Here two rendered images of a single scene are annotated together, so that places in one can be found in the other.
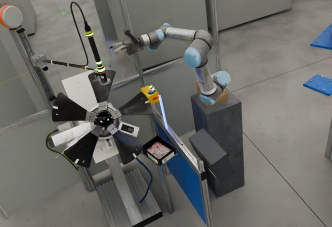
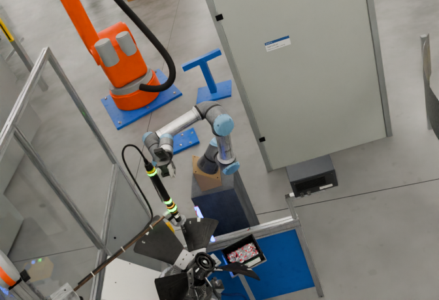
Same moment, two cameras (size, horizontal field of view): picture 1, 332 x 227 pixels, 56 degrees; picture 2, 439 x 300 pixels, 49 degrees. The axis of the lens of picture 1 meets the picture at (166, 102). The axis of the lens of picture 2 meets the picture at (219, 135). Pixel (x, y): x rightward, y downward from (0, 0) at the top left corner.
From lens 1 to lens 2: 200 cm
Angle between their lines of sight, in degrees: 50
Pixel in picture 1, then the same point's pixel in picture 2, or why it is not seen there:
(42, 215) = not seen: outside the picture
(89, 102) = (147, 287)
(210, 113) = (232, 184)
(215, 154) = (325, 163)
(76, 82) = (115, 283)
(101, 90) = (165, 246)
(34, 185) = not seen: outside the picture
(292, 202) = (306, 212)
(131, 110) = (202, 236)
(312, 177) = (286, 189)
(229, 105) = not seen: hidden behind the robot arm
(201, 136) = (295, 169)
